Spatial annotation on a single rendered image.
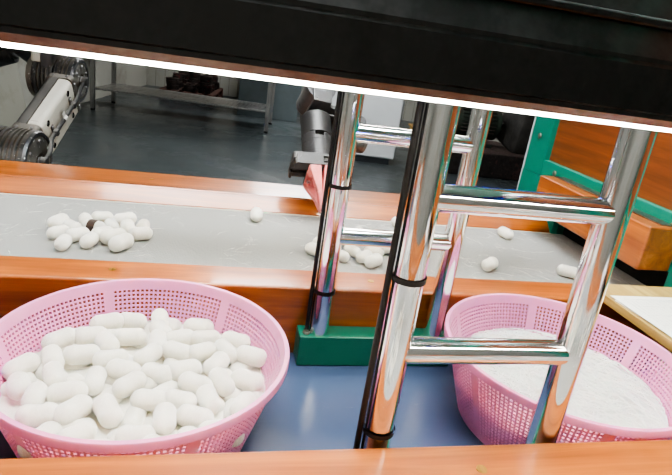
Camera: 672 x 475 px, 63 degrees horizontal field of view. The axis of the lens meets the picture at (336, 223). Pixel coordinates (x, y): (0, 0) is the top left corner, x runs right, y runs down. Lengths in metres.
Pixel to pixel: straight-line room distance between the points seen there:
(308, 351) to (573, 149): 0.74
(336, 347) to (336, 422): 0.11
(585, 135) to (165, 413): 0.94
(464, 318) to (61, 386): 0.45
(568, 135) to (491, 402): 0.75
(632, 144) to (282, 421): 0.41
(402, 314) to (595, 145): 0.81
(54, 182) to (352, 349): 0.60
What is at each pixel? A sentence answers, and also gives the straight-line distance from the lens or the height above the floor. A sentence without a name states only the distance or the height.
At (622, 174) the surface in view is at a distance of 0.44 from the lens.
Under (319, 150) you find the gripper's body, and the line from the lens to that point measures 0.97.
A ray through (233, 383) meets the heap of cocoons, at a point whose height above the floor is 0.74.
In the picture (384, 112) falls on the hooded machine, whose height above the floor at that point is 0.49.
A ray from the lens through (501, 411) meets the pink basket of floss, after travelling 0.59.
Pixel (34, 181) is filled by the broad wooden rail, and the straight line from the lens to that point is 1.05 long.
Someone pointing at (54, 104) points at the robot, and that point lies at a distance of 1.37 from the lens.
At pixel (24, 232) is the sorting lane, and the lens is 0.88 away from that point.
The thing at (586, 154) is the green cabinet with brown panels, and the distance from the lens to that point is 1.17.
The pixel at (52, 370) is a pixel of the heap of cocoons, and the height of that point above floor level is 0.74.
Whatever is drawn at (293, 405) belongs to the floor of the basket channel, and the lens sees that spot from 0.62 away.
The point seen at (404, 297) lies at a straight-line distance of 0.39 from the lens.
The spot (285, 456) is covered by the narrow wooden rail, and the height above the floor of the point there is 0.77.
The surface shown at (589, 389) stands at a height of 0.74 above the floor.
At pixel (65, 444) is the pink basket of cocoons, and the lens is 0.44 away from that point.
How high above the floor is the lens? 1.05
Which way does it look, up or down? 18 degrees down
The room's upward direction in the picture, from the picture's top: 9 degrees clockwise
